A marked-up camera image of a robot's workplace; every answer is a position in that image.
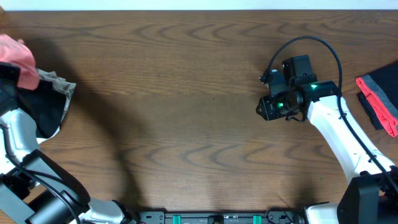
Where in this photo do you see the pink printed shirt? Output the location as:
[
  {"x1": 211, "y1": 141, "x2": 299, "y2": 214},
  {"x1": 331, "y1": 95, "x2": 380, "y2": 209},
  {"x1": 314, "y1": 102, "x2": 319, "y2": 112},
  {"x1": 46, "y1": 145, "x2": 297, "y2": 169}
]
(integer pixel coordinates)
[{"x1": 1, "y1": 34, "x2": 40, "y2": 90}]

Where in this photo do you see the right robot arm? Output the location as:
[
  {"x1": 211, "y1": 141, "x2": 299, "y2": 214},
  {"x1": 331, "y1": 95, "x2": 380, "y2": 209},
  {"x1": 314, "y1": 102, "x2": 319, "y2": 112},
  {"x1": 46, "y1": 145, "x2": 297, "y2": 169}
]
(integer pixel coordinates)
[{"x1": 256, "y1": 55, "x2": 397, "y2": 223}]

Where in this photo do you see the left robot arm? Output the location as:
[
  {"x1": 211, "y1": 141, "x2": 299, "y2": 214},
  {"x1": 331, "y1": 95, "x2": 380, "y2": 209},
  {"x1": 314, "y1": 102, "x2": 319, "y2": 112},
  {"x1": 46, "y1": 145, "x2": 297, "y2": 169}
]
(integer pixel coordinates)
[{"x1": 1, "y1": 62, "x2": 140, "y2": 223}]

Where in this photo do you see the black folded garment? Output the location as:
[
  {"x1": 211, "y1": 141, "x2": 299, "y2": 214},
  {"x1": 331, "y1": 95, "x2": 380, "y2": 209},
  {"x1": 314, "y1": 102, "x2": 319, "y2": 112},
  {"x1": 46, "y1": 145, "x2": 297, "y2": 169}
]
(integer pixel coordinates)
[{"x1": 19, "y1": 80, "x2": 67, "y2": 139}]

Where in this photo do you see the white patterned garment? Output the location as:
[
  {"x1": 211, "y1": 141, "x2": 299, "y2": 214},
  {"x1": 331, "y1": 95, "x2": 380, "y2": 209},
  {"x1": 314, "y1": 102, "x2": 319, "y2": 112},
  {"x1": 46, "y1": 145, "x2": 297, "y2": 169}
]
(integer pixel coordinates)
[{"x1": 36, "y1": 68, "x2": 76, "y2": 122}]

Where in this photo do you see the red grey black garment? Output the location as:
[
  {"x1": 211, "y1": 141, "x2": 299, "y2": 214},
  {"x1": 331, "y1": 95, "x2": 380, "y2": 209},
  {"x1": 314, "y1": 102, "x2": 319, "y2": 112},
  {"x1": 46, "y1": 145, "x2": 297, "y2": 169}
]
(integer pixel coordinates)
[{"x1": 356, "y1": 62, "x2": 397, "y2": 137}]

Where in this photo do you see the black mounting rail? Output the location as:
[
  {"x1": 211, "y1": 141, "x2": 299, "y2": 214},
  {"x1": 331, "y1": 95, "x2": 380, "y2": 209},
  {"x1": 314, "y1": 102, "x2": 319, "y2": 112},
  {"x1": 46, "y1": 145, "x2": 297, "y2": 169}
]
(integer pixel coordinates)
[{"x1": 137, "y1": 208, "x2": 307, "y2": 224}]

